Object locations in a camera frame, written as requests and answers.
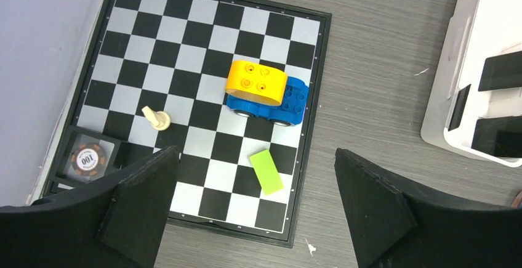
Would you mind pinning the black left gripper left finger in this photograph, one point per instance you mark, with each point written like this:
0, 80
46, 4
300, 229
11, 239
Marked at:
135, 221

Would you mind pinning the green rectangular block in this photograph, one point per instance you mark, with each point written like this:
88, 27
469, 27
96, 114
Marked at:
266, 172

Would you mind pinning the poker chip in case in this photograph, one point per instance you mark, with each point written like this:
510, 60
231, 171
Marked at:
85, 155

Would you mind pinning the black white chessboard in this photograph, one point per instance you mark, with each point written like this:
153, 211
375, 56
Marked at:
174, 56

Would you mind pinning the blue toy car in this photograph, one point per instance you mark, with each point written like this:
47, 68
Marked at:
289, 113

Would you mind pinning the yellow toy brick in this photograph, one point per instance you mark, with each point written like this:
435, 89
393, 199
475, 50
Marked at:
256, 83

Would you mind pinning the white plastic tray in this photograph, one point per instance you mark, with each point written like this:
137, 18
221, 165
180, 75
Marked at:
478, 29

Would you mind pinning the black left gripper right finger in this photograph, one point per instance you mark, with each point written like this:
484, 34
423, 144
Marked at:
377, 213

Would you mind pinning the cream chess pawn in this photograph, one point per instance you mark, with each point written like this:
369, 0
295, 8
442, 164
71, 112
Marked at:
159, 120

